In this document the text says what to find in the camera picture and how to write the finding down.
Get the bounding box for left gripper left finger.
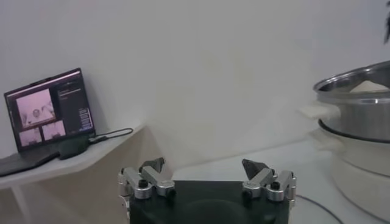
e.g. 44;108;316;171
118;156;177;200

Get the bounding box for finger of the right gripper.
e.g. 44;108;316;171
383;0;390;45

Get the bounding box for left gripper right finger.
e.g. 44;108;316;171
241;158;297;202

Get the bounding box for white steamed baozi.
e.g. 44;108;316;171
349;80;390;94

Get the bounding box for white side table with mouse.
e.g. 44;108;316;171
0;124;147;224

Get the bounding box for cream electric cooking pot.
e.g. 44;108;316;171
309;127;390;223

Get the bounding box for black laptop with dark screen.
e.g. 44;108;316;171
0;67;97;178

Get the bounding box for black looped laptop cable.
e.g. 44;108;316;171
88;127;134;145

